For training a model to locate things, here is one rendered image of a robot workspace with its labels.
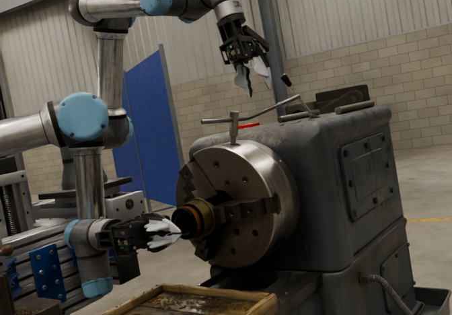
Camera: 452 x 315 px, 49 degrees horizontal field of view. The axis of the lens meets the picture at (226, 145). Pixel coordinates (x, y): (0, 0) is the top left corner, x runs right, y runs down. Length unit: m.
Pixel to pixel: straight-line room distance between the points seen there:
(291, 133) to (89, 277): 0.62
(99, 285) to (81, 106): 0.44
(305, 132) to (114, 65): 0.75
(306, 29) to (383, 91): 2.25
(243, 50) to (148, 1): 0.27
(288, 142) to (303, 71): 10.32
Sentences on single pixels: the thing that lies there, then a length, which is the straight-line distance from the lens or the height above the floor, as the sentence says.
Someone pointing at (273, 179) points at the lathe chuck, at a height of 1.14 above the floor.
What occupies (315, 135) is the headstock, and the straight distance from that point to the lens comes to 1.26.
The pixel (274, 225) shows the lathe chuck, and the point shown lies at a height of 1.04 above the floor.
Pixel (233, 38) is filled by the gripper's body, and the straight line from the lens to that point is 1.32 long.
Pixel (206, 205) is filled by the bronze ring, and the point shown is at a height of 1.11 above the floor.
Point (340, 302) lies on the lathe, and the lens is 1.36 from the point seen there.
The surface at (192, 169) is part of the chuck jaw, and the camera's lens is 1.24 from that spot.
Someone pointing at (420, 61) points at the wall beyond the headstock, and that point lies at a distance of 11.10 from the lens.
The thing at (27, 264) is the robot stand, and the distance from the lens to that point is 1.53.
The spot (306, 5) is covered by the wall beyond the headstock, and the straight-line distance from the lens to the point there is 11.76.
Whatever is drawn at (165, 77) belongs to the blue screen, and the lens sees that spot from 6.18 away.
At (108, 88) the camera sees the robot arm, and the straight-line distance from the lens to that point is 1.74.
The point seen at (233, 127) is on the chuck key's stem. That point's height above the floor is 1.28.
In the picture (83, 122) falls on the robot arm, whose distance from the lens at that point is 1.22.
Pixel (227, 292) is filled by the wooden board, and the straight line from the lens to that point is 1.20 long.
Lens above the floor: 1.30
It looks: 3 degrees down
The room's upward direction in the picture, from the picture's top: 10 degrees counter-clockwise
